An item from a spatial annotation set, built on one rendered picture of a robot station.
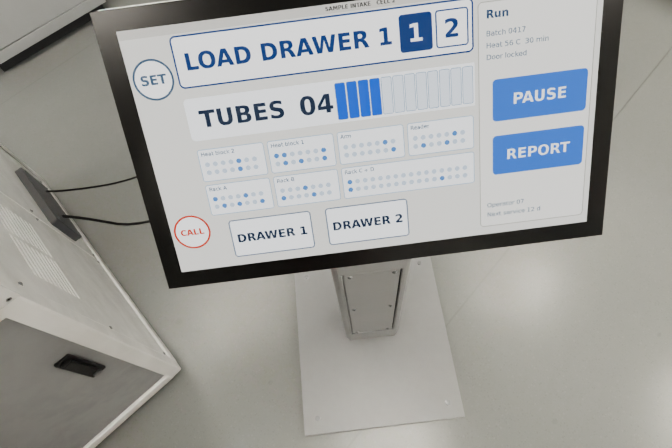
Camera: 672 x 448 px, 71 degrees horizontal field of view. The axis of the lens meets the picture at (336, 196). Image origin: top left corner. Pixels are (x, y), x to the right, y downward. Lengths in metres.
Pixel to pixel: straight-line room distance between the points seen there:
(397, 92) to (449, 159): 0.09
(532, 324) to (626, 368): 0.27
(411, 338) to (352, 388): 0.23
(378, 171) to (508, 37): 0.19
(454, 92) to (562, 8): 0.13
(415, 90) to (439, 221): 0.15
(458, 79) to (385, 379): 1.09
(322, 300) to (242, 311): 0.27
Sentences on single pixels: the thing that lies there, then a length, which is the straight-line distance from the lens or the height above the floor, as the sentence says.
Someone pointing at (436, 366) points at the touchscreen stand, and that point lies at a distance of 1.48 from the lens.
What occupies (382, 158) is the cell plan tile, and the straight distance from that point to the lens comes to 0.51.
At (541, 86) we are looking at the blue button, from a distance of 0.54.
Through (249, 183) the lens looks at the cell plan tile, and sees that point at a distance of 0.52.
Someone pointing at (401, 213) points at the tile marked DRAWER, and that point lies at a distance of 0.54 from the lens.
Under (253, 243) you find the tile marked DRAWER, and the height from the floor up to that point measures 1.00.
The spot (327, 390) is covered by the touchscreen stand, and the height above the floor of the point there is 0.04.
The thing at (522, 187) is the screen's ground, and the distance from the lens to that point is 0.57.
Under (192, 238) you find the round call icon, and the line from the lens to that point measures 0.56.
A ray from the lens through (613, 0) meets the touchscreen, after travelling 0.57.
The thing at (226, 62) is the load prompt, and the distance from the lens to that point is 0.50.
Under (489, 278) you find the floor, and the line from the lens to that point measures 1.62.
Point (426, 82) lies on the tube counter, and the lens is 0.50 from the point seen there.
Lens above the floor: 1.49
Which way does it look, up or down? 61 degrees down
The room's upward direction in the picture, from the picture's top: 8 degrees counter-clockwise
